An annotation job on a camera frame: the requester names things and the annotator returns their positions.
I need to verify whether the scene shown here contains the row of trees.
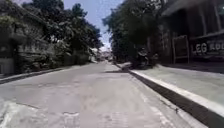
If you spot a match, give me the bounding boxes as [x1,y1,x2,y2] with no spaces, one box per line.
[23,0,104,66]

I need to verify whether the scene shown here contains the cluster of trees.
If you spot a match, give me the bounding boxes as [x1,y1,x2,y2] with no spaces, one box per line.
[102,0,164,66]

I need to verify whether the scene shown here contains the grey concrete road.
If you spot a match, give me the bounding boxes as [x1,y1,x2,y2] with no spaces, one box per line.
[0,61,201,128]

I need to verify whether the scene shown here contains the dark shopfront building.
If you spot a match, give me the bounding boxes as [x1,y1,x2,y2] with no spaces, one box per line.
[156,0,224,66]

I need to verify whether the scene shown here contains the parked motorcycle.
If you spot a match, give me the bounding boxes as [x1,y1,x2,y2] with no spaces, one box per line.
[133,48,152,69]

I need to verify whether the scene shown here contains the raised concrete pavement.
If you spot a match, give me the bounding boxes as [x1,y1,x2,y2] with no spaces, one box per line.
[116,61,224,128]

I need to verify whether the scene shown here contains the building with fence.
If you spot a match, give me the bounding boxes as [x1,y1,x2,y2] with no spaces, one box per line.
[0,0,58,75]

